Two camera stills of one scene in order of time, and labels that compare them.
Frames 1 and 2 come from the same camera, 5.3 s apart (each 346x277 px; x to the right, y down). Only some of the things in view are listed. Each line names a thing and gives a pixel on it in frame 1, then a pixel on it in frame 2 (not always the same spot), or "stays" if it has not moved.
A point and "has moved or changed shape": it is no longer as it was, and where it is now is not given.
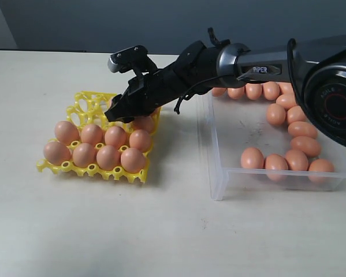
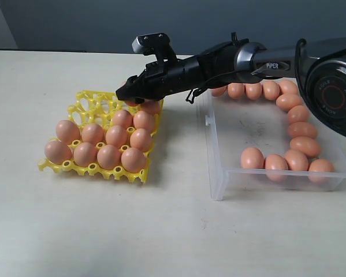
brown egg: (275, 115) has moved or changed shape
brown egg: (295, 114) stays
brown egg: (91, 134) stays
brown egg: (144, 122) stays
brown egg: (84, 155) stays
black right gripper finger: (126, 119) → (138, 100)
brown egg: (55, 153) stays
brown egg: (108, 157) stays
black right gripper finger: (115, 112) → (131, 90)
